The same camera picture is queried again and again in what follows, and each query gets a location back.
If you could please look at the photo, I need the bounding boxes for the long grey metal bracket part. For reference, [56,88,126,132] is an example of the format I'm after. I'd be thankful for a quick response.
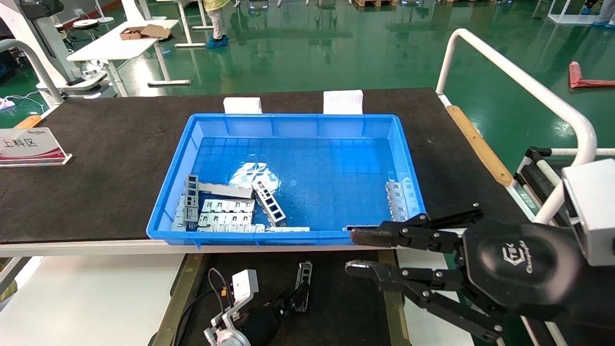
[295,260,313,313]

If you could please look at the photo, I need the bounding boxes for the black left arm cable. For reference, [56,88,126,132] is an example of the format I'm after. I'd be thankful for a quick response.
[175,268,232,346]

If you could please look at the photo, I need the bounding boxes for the grey metal part with tabs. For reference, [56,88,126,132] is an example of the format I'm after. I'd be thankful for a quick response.
[385,180,416,222]

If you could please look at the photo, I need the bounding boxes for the white robot stand with base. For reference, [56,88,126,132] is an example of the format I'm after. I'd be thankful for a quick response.
[0,0,109,100]

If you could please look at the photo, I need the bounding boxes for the black roller frame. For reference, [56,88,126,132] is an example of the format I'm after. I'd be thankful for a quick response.
[513,147,568,222]

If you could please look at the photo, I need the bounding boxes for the blue plastic bin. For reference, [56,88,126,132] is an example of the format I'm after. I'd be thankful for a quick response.
[147,113,430,248]

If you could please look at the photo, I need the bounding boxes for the black tray with brass frame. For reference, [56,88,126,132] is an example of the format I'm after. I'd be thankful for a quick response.
[151,250,414,346]

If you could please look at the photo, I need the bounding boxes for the white floor frame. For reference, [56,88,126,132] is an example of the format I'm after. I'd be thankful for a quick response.
[548,0,595,25]

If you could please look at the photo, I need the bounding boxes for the flat slotted grey metal part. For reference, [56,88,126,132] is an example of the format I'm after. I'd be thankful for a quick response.
[198,212,254,226]
[201,198,256,214]

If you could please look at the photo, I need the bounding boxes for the long wooden edge strip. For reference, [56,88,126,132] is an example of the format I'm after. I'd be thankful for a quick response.
[446,105,514,187]

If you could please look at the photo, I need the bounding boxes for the white tubular guard rail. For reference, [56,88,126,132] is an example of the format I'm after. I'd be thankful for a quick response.
[435,28,615,225]

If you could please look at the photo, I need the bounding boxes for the white paper label right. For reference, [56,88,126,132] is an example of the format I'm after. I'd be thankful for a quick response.
[323,90,364,115]

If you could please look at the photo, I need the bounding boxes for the grey curved tube rail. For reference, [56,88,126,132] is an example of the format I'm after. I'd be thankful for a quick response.
[0,38,66,107]

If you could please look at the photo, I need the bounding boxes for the short wooden edge strip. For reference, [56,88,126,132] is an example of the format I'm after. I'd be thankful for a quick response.
[13,114,43,129]

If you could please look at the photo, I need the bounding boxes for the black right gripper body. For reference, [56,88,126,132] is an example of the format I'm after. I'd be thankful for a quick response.
[456,219,584,322]

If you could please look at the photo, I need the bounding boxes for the grey metal part with windows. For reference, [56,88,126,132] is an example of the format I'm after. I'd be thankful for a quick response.
[252,179,288,228]

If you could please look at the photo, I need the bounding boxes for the white background table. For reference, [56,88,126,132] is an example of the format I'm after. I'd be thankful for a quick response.
[66,19,192,98]

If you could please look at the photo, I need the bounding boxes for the white table frame legs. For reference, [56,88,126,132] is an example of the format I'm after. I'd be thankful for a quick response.
[156,0,221,49]

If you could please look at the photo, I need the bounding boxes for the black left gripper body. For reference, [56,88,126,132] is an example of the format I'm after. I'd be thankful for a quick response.
[239,302,285,346]

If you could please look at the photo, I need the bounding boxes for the person in yellow coat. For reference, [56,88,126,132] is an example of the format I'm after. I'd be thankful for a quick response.
[202,0,237,49]

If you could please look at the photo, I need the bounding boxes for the person with blue shoe covers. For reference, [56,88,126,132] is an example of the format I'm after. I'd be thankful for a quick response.
[580,0,615,27]

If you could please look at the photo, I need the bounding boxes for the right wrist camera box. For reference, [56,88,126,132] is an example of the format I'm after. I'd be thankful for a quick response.
[561,159,615,267]

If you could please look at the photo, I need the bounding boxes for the black table mat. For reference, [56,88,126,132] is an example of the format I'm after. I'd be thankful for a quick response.
[0,88,530,244]

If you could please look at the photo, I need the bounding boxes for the red object on floor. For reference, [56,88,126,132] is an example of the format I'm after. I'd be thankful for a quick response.
[569,62,615,89]

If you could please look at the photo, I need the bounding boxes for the grey metal part with frame end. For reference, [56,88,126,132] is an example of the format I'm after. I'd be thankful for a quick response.
[185,174,254,208]

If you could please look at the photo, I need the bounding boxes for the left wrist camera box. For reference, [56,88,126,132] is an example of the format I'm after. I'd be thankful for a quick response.
[211,269,259,337]

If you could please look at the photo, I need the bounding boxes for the stacked grey metal part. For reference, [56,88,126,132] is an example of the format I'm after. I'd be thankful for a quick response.
[171,193,199,232]

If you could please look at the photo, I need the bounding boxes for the open cardboard box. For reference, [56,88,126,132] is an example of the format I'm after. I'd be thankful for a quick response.
[119,24,172,41]

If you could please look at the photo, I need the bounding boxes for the acrylic sign with red print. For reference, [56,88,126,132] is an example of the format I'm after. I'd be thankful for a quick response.
[0,127,73,168]

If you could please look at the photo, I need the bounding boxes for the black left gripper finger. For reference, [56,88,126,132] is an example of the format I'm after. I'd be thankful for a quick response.
[283,297,309,316]
[275,287,302,307]

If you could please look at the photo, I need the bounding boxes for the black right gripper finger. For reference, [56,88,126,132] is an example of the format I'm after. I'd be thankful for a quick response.
[350,202,484,254]
[344,259,506,343]

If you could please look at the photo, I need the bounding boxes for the long thin grey metal part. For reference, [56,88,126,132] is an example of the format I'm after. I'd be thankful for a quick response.
[197,224,311,234]

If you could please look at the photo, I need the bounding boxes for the small white foam block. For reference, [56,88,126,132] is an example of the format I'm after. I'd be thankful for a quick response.
[224,97,263,115]

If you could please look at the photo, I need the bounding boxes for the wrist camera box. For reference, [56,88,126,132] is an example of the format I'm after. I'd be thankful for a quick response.
[561,159,615,267]
[211,269,259,337]

